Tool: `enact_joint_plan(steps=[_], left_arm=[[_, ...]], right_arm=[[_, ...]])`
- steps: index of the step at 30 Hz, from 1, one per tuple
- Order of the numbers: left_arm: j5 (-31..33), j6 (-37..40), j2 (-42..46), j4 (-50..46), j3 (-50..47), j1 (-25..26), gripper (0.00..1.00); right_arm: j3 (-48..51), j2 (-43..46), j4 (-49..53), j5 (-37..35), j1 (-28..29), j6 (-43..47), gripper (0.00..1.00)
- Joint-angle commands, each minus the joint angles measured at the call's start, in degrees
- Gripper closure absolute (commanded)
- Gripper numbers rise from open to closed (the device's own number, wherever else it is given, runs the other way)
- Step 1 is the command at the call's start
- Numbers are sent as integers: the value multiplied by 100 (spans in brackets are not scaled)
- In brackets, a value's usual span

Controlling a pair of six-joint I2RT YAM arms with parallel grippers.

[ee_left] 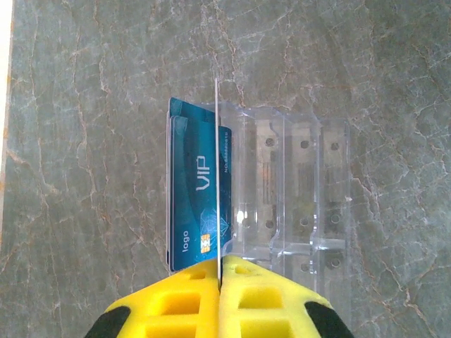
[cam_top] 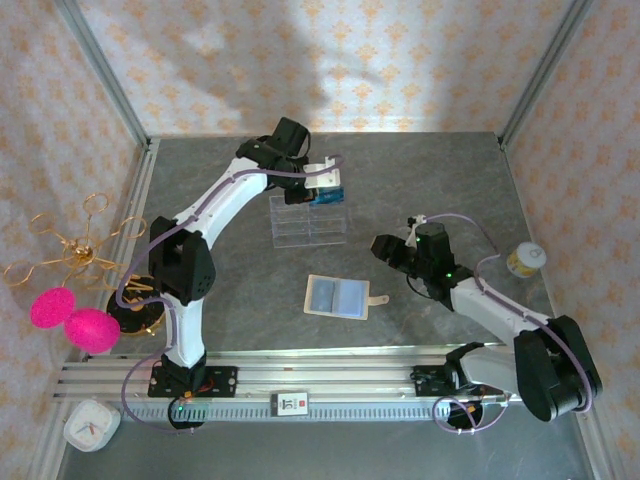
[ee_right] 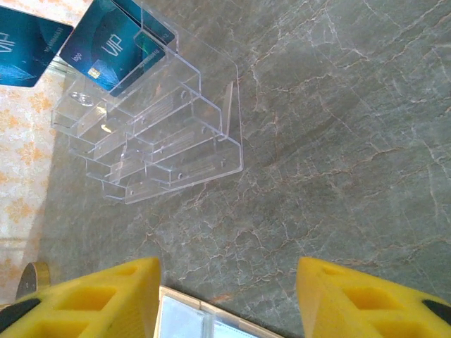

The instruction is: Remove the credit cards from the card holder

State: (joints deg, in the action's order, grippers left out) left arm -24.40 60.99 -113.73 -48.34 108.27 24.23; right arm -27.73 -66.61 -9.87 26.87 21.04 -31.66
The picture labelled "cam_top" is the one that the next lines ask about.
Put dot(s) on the beige leather card holder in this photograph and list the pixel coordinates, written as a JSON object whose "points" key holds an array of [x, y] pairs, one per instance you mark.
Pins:
{"points": [[308, 300]]}

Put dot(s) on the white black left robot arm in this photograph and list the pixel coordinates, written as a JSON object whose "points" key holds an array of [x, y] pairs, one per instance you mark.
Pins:
{"points": [[185, 325]]}

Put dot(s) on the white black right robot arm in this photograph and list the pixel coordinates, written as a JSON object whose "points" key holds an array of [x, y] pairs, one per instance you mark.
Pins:
{"points": [[500, 310]]}

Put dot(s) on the clear acrylic tiered card stand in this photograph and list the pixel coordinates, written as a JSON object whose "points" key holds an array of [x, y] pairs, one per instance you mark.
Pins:
{"points": [[310, 230]]}

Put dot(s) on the yellow white jar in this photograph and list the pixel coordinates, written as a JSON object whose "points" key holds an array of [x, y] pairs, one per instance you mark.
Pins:
{"points": [[525, 260]]}

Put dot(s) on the white number tag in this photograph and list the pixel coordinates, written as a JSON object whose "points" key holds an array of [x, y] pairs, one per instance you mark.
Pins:
{"points": [[290, 404]]}

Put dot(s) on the black gold round plate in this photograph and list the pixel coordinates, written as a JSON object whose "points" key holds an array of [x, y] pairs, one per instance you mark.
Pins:
{"points": [[137, 312]]}

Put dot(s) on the white square alarm clock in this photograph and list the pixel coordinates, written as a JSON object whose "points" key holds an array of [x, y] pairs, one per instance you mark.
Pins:
{"points": [[92, 425]]}

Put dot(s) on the aluminium frame rail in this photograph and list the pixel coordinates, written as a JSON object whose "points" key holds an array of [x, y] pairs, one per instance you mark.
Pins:
{"points": [[522, 200], [142, 175]]}

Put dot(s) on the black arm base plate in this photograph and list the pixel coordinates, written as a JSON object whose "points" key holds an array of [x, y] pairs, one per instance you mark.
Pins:
{"points": [[225, 382], [427, 382]]}

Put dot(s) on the aluminium frame post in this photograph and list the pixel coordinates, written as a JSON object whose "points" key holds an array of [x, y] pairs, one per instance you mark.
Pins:
{"points": [[102, 70], [545, 70]]}

